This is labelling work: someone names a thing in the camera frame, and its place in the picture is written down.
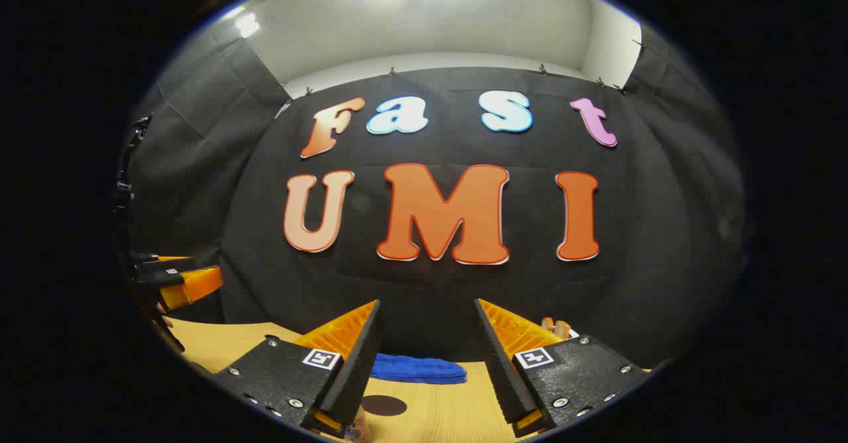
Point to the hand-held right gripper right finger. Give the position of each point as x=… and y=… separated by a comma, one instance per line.
x=500, y=377

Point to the blue towel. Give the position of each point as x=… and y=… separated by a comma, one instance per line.
x=417, y=369

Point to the dark round coaster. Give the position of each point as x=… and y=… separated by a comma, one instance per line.
x=384, y=405

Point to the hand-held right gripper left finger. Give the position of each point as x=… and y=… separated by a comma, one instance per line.
x=354, y=377

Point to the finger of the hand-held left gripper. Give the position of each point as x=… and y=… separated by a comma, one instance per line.
x=162, y=263
x=192, y=285

